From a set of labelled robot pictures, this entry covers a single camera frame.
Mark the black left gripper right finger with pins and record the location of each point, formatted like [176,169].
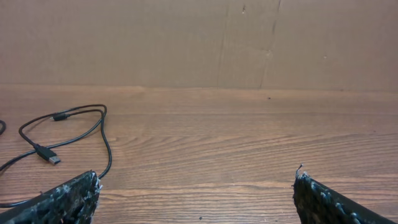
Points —
[318,204]

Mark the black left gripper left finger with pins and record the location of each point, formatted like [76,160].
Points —
[74,202]

